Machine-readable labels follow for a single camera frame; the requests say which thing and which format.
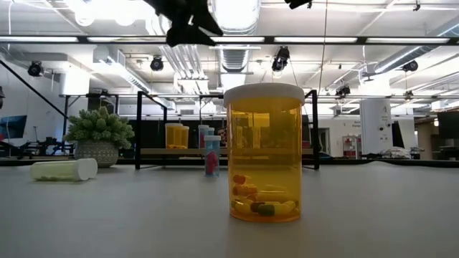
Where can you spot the large orange pill bottle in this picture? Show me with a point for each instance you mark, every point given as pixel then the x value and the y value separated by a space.
pixel 265 143
pixel 174 138
pixel 185 138

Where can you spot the thin black diagonal strut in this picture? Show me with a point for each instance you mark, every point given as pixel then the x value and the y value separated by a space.
pixel 32 87

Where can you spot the yellow pill bottle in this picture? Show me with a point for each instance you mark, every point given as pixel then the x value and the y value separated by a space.
pixel 61 170

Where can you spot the blue monitor screen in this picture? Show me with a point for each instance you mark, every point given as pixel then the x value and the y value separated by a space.
pixel 14 126

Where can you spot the black ceiling spotlight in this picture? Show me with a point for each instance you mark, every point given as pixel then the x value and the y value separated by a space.
pixel 410 66
pixel 36 69
pixel 343 90
pixel 156 63
pixel 280 59

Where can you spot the black rig crossbeam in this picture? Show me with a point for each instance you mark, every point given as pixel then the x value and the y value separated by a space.
pixel 268 39

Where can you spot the person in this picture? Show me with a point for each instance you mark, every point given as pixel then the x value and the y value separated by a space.
pixel 222 135

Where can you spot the blue bottle with pink pills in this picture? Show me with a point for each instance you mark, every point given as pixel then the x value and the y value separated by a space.
pixel 203 138
pixel 212 157

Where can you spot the black table frame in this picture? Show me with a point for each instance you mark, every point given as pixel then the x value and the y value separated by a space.
pixel 394 163

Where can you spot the white column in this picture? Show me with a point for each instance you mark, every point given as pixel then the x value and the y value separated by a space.
pixel 374 125

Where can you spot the wooden shelf with black frame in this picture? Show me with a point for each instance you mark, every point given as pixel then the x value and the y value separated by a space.
pixel 161 152

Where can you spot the potted green plant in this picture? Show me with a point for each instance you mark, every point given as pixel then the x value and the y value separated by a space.
pixel 97 125

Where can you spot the silver ventilation duct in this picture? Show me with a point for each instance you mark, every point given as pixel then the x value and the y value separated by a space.
pixel 235 59

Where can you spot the red storage rack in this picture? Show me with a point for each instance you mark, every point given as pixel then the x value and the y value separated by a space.
pixel 349 145

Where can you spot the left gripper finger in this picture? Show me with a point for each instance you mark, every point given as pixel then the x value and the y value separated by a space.
pixel 209 21
pixel 190 37

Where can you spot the black background robot arm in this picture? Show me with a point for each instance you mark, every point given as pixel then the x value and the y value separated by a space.
pixel 43 147

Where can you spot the black monitor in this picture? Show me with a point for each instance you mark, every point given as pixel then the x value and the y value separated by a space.
pixel 448 125

